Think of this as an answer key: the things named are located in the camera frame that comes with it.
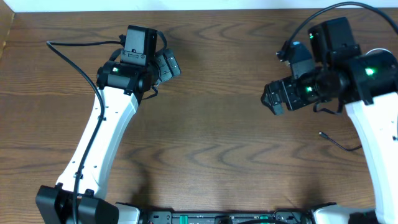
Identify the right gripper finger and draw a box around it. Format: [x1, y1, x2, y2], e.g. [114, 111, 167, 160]
[262, 99, 284, 116]
[261, 82, 283, 105]

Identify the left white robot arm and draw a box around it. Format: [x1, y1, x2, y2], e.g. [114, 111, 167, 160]
[35, 26, 181, 223]

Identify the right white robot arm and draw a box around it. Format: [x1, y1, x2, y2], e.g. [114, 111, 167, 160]
[261, 17, 397, 223]

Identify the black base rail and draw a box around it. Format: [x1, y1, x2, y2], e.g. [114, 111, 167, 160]
[138, 209, 315, 224]

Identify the white usb cable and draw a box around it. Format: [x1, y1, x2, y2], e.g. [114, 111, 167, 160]
[365, 47, 392, 56]

